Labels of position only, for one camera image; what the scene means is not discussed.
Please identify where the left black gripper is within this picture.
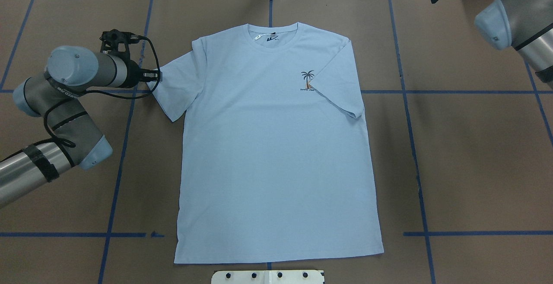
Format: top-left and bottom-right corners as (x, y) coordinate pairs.
(130, 67), (162, 86)

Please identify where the light blue t-shirt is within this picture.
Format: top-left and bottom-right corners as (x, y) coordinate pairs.
(153, 22), (385, 265)

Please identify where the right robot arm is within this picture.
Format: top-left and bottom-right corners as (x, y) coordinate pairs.
(474, 0), (553, 87)

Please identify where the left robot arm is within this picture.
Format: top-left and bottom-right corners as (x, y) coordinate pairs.
(0, 46), (162, 207)

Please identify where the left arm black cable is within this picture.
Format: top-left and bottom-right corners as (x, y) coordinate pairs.
(42, 35), (161, 148)

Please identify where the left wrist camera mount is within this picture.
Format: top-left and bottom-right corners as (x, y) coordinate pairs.
(99, 29), (140, 63)

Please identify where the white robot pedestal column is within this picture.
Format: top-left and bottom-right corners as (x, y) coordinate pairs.
(211, 270), (325, 284)

